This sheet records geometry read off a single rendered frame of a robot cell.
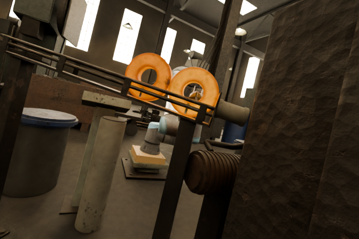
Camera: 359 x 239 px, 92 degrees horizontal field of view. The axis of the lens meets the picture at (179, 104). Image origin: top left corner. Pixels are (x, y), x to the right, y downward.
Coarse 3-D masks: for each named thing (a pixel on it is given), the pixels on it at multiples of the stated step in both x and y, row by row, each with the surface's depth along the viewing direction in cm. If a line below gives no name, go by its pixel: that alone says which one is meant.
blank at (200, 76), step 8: (184, 72) 53; (192, 72) 53; (200, 72) 52; (208, 72) 52; (176, 80) 53; (184, 80) 53; (192, 80) 53; (200, 80) 52; (208, 80) 52; (176, 88) 53; (184, 88) 55; (208, 88) 52; (216, 88) 51; (208, 96) 52; (216, 96) 51; (192, 104) 52; (208, 104) 52; (184, 112) 53; (192, 112) 52
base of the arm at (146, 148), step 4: (144, 140) 158; (144, 144) 155; (148, 144) 154; (152, 144) 154; (156, 144) 155; (140, 148) 157; (144, 148) 154; (148, 148) 152; (152, 148) 153; (156, 148) 155; (144, 152) 152; (148, 152) 152; (152, 152) 152; (156, 152) 154
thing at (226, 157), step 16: (192, 160) 53; (208, 160) 50; (224, 160) 53; (192, 176) 51; (208, 176) 48; (224, 176) 50; (192, 192) 51; (208, 192) 50; (224, 192) 53; (208, 208) 58; (224, 208) 53; (208, 224) 56
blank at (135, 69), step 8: (144, 56) 55; (152, 56) 55; (160, 56) 55; (136, 64) 56; (144, 64) 55; (152, 64) 55; (160, 64) 54; (168, 64) 56; (128, 72) 56; (136, 72) 56; (160, 72) 54; (168, 72) 54; (160, 80) 54; (168, 80) 54; (144, 88) 55; (168, 88) 55; (136, 96) 55; (144, 96) 55
